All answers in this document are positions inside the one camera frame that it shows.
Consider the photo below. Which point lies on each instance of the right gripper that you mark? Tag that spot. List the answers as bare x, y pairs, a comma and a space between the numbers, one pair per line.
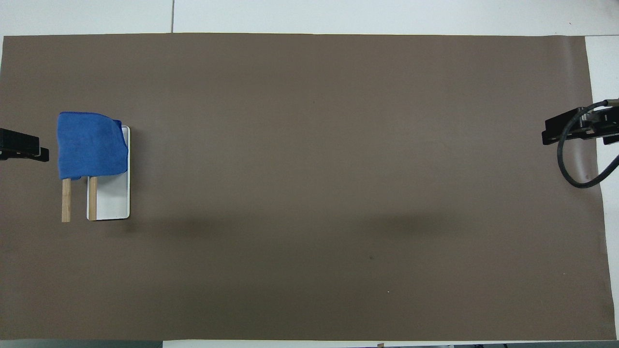
610, 128

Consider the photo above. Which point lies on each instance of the white rack with wooden bars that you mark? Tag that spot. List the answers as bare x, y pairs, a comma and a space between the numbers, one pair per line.
113, 198

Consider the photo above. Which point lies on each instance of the blue towel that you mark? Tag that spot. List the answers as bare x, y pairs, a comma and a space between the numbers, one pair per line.
89, 145

